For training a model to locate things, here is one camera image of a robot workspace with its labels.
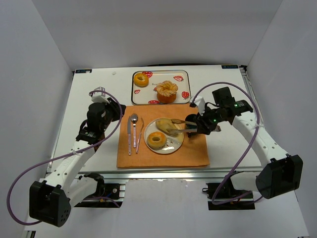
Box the metal serving tongs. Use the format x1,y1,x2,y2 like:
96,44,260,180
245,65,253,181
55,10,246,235
171,119,221,135

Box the pale glazed ring donut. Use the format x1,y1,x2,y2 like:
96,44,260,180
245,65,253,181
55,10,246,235
147,131,167,149

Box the oval beige bread roll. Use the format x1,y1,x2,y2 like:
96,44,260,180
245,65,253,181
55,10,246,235
156,119,178,136

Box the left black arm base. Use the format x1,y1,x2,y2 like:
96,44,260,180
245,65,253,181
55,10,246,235
75,180,125,208

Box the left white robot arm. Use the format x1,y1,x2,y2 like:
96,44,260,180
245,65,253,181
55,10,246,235
29,98,126,227

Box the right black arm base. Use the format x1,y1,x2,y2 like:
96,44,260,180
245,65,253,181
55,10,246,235
202,183,255,211

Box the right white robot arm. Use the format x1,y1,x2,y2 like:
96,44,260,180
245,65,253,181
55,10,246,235
190,87,303,205

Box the dark green mug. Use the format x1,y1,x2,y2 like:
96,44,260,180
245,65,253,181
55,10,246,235
184,114,201,138

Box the orange cloth placemat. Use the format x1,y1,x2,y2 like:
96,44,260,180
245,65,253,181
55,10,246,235
117,104,210,169

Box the strawberry pattern tray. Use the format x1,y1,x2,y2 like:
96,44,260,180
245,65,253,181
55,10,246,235
131,70,191,105

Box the white and yellow plate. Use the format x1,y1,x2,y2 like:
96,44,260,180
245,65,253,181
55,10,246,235
144,118,184,154

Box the coconut topped bundt cake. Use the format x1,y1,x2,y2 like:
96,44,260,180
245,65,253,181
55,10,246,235
155,80,178,104

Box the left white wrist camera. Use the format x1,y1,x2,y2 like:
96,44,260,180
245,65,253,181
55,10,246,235
89,86,108,103

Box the pink handled knife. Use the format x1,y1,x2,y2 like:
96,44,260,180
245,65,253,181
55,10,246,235
127,116,131,156

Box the pink handled spoon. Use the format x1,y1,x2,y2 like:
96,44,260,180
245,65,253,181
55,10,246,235
131,113,138,148

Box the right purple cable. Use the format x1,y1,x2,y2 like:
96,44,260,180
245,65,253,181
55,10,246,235
190,82,264,205

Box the pink handled fork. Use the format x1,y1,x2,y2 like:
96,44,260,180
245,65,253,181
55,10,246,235
136,117,145,154

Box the orange ring donut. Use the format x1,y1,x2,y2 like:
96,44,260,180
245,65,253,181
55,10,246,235
133,73,149,87

